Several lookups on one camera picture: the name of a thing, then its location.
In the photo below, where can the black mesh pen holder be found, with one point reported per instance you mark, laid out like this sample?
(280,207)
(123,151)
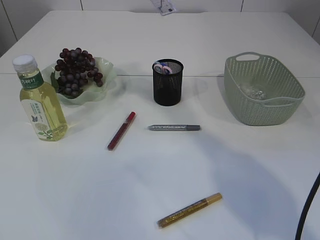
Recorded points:
(167,88)

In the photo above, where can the green plastic woven basket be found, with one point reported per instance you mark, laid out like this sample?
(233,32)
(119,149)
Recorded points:
(284,92)

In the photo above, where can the gold glitter marker pen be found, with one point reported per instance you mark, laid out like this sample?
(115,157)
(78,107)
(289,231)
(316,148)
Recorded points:
(188,210)

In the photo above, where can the purple grape bunch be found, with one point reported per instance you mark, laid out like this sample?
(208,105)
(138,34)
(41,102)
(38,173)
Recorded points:
(74,66)

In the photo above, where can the green wavy glass plate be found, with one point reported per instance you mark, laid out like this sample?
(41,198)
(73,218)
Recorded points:
(95,88)

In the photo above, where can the red marker pen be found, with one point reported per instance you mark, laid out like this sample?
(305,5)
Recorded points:
(121,131)

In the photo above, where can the clear plastic sheet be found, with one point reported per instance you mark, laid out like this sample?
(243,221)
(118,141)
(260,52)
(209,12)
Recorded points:
(254,91)

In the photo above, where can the clear plastic ruler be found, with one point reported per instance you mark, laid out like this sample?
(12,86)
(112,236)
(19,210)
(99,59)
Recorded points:
(164,7)

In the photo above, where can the blue capped scissors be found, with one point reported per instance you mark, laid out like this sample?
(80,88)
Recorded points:
(158,66)

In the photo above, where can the yellow tea bottle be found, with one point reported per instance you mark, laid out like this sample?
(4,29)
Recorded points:
(39,100)

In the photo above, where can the pink purple capped scissors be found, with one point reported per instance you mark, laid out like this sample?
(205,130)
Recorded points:
(167,70)

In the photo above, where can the silver glitter marker pen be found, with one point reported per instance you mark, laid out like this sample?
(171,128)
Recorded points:
(174,127)

